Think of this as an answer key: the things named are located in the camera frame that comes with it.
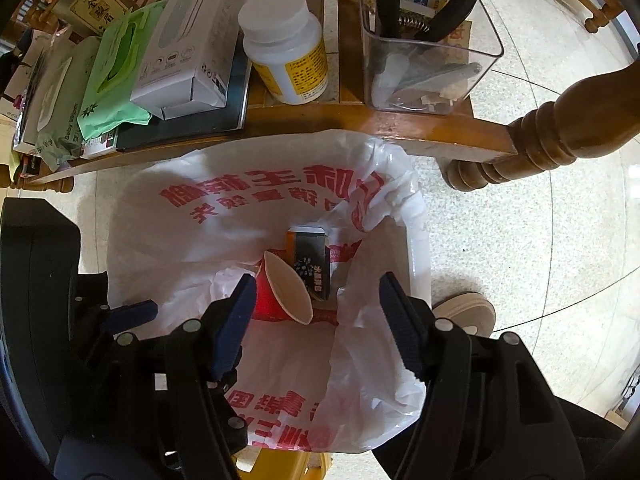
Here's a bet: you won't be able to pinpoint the black handled pliers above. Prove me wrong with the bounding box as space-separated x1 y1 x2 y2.
376 0 484 44

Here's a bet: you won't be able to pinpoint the white medicine bottle yellow label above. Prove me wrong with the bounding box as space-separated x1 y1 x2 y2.
237 0 331 107

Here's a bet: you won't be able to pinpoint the grey wet wipes pack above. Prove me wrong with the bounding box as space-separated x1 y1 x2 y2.
12 36 102 171

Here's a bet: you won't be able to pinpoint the person's black trouser leg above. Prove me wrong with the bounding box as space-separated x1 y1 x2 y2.
547 396 636 480

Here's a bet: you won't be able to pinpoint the clear plastic container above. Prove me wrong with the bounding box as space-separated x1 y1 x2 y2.
356 0 505 114

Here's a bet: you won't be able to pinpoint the beige shoe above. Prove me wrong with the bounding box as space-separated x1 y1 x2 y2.
432 292 497 336

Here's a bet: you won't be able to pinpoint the small black orange box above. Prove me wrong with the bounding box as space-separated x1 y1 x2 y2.
286 227 334 302

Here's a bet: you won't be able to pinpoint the gold tea box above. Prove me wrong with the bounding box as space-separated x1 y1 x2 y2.
50 0 134 39

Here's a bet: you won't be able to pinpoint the yellow plastic stool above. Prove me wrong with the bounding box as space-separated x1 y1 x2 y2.
235 450 334 480

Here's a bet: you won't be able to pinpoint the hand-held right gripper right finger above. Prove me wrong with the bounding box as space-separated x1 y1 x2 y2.
378 272 585 480

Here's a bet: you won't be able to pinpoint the red paper cup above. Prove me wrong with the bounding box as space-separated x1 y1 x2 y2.
250 250 315 326

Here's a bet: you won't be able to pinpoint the white plastic bag red print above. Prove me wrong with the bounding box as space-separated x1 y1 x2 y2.
106 130 433 454

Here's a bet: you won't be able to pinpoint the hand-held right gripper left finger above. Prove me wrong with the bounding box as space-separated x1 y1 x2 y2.
55 273 259 480

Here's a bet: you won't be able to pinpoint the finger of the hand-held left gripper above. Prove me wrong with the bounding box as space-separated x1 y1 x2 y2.
82 299 159 356

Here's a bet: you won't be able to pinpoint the green wet wipes pack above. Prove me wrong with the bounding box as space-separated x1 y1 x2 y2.
77 2 169 142

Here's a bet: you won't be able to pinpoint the long white carton box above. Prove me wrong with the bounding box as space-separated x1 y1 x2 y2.
130 0 262 121

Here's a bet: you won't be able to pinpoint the wooden table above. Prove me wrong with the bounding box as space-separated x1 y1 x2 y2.
0 0 640 197

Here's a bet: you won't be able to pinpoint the small red white box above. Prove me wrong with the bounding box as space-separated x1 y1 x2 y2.
82 132 119 160

